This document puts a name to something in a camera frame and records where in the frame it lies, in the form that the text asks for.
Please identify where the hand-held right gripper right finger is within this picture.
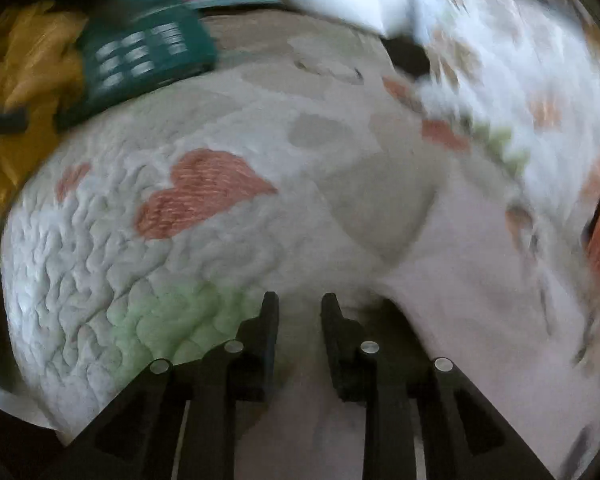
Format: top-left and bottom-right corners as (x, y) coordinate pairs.
(321, 293), (556, 480)

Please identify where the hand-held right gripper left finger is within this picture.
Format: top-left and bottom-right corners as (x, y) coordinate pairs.
(39, 291), (280, 480)

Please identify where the pale pink small garment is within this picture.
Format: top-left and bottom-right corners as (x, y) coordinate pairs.
(175, 156), (600, 480)

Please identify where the white quilted heart-print blanket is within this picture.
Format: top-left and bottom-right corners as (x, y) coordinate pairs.
(0, 10), (446, 441)

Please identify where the green printed cloth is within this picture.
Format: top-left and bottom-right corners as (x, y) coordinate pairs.
(55, 0), (284, 130)

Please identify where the white leaf-print cloth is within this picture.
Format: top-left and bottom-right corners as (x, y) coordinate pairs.
(409, 0), (600, 241)

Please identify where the yellow cloth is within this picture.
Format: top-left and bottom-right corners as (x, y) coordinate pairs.
(0, 1), (89, 219)

